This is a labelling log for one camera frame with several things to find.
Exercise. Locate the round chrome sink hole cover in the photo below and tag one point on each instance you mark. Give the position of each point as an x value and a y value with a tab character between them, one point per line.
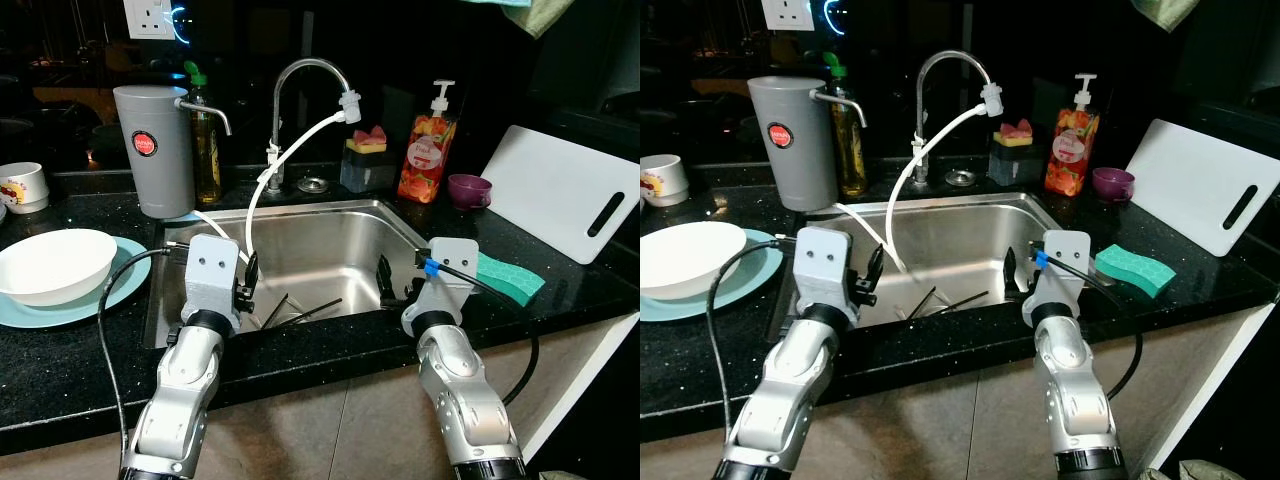
313	185
961	178

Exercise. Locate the green cloth on floor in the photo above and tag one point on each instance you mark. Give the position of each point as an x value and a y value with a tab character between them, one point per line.
565	476
1190	472

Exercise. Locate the white cutting board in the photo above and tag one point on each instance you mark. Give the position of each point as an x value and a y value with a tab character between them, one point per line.
550	180
1195	180

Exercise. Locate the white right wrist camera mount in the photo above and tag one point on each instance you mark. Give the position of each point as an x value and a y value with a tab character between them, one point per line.
1068	260
455	270

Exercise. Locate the white wall socket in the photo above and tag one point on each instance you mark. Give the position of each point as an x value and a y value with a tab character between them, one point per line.
788	14
150	18

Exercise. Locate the white bowl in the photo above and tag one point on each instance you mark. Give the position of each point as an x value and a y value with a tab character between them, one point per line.
690	260
55	265

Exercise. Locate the green hanging cloth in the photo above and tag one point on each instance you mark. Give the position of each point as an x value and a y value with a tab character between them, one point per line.
1165	12
545	15

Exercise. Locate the oil bottle with green cap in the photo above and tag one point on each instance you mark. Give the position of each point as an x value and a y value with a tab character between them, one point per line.
850	150
207	160

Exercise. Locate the yellow and pink sponge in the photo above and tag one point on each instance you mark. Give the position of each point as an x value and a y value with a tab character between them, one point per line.
368	142
1015	135

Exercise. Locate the white printed mug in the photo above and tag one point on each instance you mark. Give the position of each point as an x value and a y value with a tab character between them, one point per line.
663	180
24	188

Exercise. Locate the purple cup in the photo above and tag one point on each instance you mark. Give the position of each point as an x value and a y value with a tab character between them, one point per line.
469	192
1113	185

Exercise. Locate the black chopstick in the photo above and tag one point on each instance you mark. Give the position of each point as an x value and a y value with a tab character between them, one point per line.
315	310
921	302
960	303
276	310

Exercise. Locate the grey water filter jug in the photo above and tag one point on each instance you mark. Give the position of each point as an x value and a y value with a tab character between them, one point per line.
155	170
795	160

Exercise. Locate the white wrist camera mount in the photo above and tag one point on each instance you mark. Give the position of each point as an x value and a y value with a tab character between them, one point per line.
825	265
212	275
455	270
1068	260

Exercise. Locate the stainless steel sink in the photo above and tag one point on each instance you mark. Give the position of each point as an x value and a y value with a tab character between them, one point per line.
320	240
960	235

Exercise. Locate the orange dish soap pump bottle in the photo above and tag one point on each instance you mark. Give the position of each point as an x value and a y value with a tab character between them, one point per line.
425	165
1070	155

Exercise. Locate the dark grey sponge holder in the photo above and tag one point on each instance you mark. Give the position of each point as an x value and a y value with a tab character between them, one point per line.
1015	166
367	173

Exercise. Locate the chrome gooseneck faucet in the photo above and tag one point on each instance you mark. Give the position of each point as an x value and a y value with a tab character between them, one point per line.
920	105
278	110

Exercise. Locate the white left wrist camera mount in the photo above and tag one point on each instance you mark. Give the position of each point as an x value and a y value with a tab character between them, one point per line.
825	265
212	275

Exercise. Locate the white faucet diverter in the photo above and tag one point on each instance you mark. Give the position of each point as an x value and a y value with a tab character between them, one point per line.
351	107
993	100

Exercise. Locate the teal sponge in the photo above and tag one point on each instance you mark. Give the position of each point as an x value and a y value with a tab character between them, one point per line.
510	280
1135	272

